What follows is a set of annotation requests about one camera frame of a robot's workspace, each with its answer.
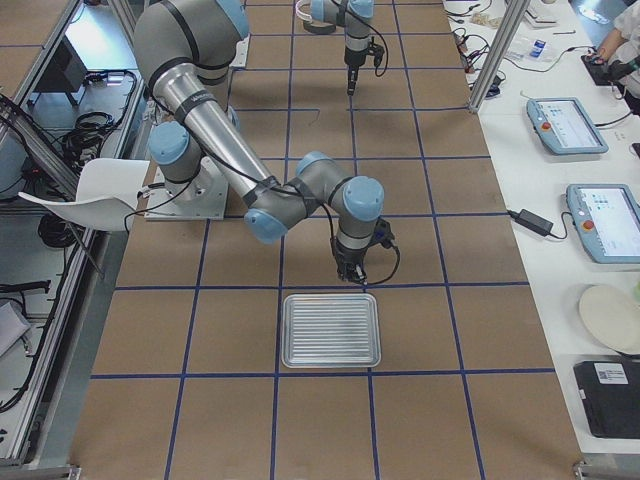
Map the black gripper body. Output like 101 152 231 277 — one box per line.
332 238 366 280
344 48 367 83

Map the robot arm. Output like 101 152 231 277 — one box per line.
310 0 374 96
133 1 393 285

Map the ribbed metal tray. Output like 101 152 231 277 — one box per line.
281 293 382 368

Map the green curved brake shoe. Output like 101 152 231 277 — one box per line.
303 21 336 35

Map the black power adapter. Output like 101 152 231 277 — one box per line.
507 209 553 237

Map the blue teach pendant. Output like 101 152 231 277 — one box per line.
566 184 639 264
526 97 609 156

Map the white plastic chair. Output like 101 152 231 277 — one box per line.
19 158 149 231

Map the round beige plate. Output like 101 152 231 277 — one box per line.
578 285 639 356

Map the black flat case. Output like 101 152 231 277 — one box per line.
573 361 639 440

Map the white curved plastic bracket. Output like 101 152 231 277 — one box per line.
295 0 313 23

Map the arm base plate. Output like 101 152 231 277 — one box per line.
144 156 229 221

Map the aluminium frame post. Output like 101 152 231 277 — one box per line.
468 0 529 113

